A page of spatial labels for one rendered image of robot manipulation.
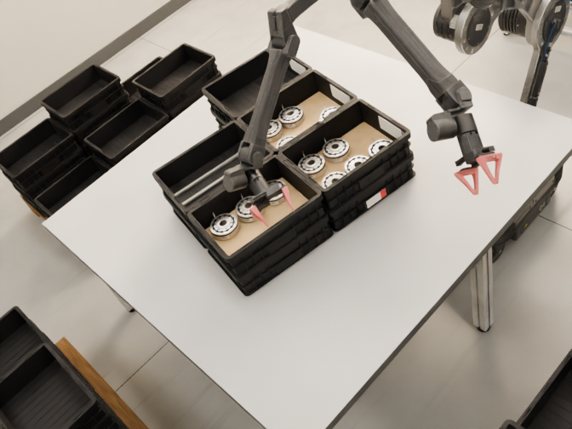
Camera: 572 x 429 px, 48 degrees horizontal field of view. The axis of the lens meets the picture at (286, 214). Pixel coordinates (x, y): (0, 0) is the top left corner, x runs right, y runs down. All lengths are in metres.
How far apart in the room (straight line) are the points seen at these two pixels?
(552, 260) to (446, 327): 0.58
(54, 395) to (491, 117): 2.00
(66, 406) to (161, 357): 0.68
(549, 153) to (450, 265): 0.61
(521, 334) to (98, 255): 1.76
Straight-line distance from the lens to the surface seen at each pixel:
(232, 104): 2.86
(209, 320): 2.28
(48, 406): 2.68
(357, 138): 2.50
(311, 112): 2.68
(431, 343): 2.87
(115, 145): 3.73
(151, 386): 3.12
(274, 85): 2.10
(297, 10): 2.14
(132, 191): 2.87
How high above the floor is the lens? 2.49
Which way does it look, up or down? 46 degrees down
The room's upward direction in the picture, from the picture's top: 21 degrees counter-clockwise
